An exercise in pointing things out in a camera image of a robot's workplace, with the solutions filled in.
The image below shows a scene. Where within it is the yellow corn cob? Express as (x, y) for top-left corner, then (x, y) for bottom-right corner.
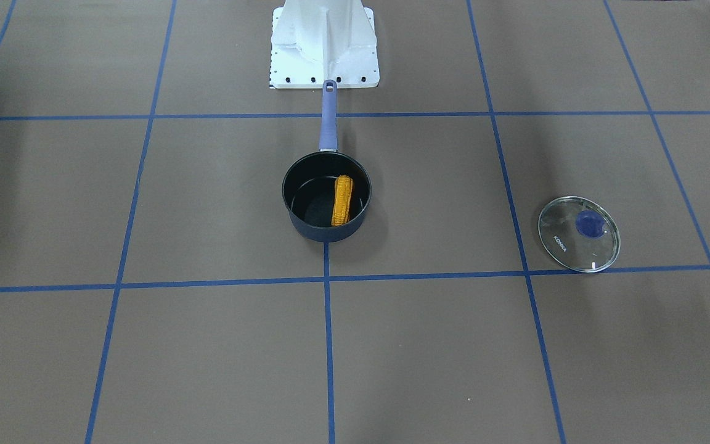
(330, 175), (353, 226)

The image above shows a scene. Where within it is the glass pot lid purple knob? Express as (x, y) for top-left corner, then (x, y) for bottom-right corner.
(536, 196), (622, 273)

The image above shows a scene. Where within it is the dark blue pot purple handle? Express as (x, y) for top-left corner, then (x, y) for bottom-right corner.
(281, 80), (372, 244)

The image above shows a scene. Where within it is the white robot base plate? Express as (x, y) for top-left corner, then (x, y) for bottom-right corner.
(269, 6), (380, 90)

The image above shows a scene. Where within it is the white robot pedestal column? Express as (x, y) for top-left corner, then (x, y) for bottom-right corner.
(271, 0), (378, 68)

